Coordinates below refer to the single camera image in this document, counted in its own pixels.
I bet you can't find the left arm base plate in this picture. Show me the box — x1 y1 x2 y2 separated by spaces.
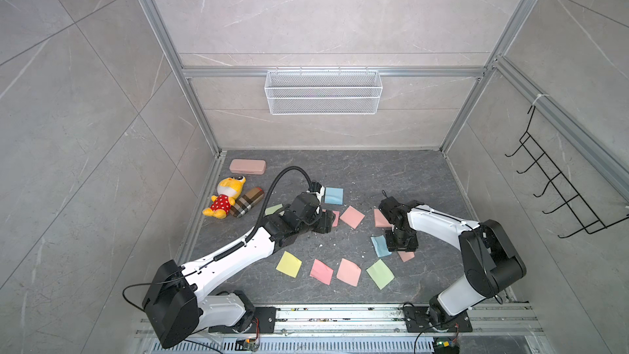
231 306 278 334

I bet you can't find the torn salmon page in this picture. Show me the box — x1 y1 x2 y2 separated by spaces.
337 258 362 287

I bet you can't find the torn hot pink page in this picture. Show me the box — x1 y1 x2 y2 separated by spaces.
310 259 334 285

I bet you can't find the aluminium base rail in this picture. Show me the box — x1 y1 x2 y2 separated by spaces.
258 303 544 337

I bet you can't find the blue memo pad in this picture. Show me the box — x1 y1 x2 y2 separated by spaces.
324 187 344 205

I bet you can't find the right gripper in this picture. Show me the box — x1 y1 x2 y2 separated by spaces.
384 228 417 251

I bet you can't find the pink eraser case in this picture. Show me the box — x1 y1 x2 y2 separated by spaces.
229 159 267 175

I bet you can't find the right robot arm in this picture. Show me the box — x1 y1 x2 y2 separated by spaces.
378 196 527 330

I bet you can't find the black wire hook rack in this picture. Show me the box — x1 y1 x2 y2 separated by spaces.
505 106 628 239

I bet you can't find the torn blue page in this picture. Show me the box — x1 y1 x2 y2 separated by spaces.
371 235 391 258

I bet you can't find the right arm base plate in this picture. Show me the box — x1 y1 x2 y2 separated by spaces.
401 304 473 334

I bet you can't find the green memo pad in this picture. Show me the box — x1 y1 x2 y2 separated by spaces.
265 204 284 216

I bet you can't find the torn yellow page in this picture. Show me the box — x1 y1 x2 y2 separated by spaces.
276 252 302 278

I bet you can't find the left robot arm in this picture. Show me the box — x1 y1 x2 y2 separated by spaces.
138 180 335 348

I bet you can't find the salmon pink memo pad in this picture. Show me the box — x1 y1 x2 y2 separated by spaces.
373 209 392 229

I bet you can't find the torn light pink page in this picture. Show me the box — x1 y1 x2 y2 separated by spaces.
398 252 415 262

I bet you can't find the torn green page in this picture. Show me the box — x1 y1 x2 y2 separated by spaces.
366 260 395 290

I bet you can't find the yellow plush toy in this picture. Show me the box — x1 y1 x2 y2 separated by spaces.
202 176 246 219

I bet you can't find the white wire mesh basket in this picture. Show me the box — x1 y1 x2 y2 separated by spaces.
265 70 383 116

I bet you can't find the hot pink memo pad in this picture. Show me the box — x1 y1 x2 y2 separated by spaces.
332 211 340 227

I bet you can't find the plaid brown pouch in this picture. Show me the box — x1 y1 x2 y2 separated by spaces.
230 187 265 218

